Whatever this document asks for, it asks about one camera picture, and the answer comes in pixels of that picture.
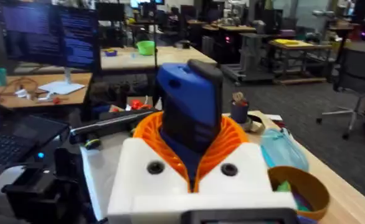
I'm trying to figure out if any right gripper white and orange left finger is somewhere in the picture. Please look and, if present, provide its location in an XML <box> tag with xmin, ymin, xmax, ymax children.
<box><xmin>107</xmin><ymin>111</ymin><xmax>191</xmax><ymax>216</ymax></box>

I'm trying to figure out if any right gripper white and orange right finger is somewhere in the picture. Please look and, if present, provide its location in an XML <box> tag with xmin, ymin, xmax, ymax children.
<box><xmin>196</xmin><ymin>115</ymin><xmax>273</xmax><ymax>194</ymax></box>

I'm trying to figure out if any pale blue zip bag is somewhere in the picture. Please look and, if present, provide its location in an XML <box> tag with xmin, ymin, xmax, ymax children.
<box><xmin>259</xmin><ymin>127</ymin><xmax>310</xmax><ymax>172</ymax></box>

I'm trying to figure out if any tape roll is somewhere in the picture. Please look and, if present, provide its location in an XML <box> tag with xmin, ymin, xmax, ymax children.
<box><xmin>240</xmin><ymin>114</ymin><xmax>266</xmax><ymax>135</ymax></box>

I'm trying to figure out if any long black bar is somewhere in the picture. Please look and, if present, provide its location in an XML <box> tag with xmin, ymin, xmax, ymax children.
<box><xmin>69</xmin><ymin>108</ymin><xmax>158</xmax><ymax>145</ymax></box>

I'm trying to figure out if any dark blue cup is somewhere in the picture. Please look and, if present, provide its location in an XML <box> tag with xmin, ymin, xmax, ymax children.
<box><xmin>230</xmin><ymin>91</ymin><xmax>250</xmax><ymax>124</ymax></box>

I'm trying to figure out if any brown tub with toys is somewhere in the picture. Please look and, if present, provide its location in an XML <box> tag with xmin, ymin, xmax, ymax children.
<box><xmin>267</xmin><ymin>166</ymin><xmax>331</xmax><ymax>222</ymax></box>

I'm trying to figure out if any black laptop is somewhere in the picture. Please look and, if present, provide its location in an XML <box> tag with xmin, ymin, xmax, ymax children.
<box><xmin>0</xmin><ymin>114</ymin><xmax>70</xmax><ymax>169</ymax></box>

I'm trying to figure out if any long wooden table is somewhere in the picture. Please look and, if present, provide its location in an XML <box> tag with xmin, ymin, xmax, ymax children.
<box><xmin>100</xmin><ymin>45</ymin><xmax>218</xmax><ymax>72</ymax></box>

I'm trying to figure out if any green bowl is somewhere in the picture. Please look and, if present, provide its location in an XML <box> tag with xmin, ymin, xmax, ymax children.
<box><xmin>136</xmin><ymin>40</ymin><xmax>156</xmax><ymax>57</ymax></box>

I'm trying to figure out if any wooden desk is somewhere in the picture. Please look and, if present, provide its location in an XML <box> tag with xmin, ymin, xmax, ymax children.
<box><xmin>0</xmin><ymin>72</ymin><xmax>93</xmax><ymax>110</ymax></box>

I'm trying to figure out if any black office chair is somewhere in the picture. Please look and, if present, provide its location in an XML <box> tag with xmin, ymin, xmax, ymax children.
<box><xmin>315</xmin><ymin>46</ymin><xmax>365</xmax><ymax>141</ymax></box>

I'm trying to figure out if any computer monitor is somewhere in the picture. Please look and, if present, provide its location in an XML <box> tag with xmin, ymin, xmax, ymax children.
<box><xmin>0</xmin><ymin>0</ymin><xmax>102</xmax><ymax>95</ymax></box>

